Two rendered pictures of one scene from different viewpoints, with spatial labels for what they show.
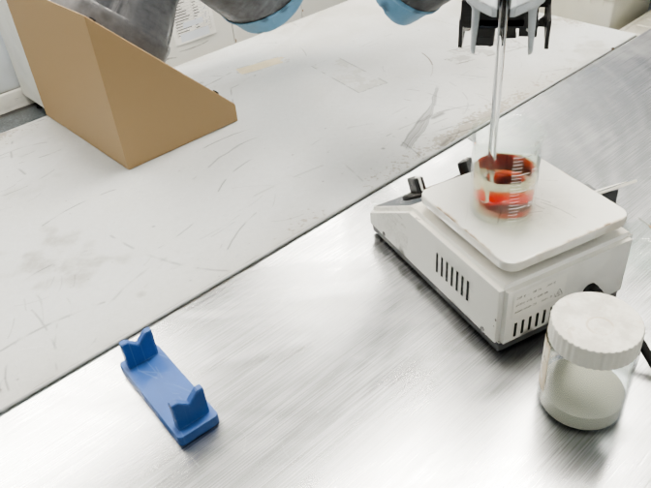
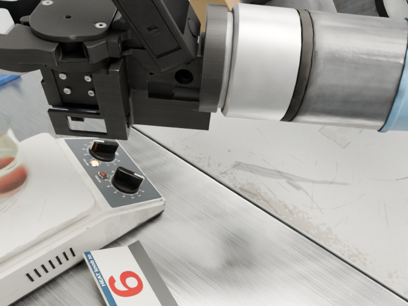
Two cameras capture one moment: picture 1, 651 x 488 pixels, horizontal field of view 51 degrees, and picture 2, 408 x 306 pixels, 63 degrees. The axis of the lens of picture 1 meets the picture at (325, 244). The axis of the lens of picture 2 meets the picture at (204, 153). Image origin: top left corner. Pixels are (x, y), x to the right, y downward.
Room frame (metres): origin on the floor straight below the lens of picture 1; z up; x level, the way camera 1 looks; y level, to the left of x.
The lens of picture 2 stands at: (0.56, -0.37, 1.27)
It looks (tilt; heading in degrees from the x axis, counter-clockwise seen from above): 49 degrees down; 69
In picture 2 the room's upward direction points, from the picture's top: 8 degrees clockwise
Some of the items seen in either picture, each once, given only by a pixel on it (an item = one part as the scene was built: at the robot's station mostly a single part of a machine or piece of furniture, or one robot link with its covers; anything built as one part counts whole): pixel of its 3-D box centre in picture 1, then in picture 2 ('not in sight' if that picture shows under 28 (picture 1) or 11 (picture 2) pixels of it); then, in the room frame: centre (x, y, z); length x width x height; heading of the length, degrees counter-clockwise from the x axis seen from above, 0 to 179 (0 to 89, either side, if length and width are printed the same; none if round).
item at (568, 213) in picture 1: (519, 206); (13, 193); (0.45, -0.16, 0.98); 0.12 x 0.12 x 0.01; 24
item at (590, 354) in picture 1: (587, 362); not in sight; (0.32, -0.17, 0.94); 0.06 x 0.06 x 0.08
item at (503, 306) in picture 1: (495, 233); (51, 203); (0.47, -0.15, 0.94); 0.22 x 0.13 x 0.08; 24
